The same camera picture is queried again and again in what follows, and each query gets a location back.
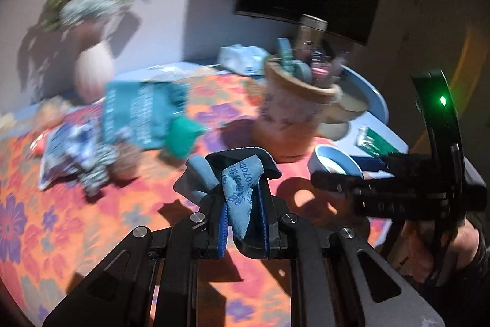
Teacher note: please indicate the brown thermos bottle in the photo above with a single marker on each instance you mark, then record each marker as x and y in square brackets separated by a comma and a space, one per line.
[309, 36]

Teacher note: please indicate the blue white patterned packet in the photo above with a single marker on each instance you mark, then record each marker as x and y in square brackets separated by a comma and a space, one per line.
[76, 150]

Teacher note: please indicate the blue tissue pack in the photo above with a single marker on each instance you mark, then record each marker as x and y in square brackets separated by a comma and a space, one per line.
[244, 61]

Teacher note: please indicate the fuzzy brown hair scrunchie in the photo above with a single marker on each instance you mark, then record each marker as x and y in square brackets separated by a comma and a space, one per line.
[126, 166]

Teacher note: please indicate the brown pen holder pot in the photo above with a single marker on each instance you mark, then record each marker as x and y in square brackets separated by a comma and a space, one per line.
[290, 113]

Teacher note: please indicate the teal towel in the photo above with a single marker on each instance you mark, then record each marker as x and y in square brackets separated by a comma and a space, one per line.
[141, 111]

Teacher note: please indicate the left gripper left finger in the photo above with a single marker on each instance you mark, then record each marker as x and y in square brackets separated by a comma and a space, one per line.
[149, 278]

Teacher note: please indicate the green foil packet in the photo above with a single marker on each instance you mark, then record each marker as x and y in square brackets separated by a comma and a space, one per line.
[373, 144]

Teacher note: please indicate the white tape roll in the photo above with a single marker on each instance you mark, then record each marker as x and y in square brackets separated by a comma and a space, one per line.
[327, 158]

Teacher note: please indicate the blue microfiber cloth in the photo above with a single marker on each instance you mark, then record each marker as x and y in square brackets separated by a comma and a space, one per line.
[237, 171]

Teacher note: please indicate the white ribbed vase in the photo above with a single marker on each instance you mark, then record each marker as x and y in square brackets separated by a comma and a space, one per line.
[94, 68]

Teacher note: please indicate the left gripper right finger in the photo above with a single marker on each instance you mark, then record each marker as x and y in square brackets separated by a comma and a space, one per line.
[337, 278]

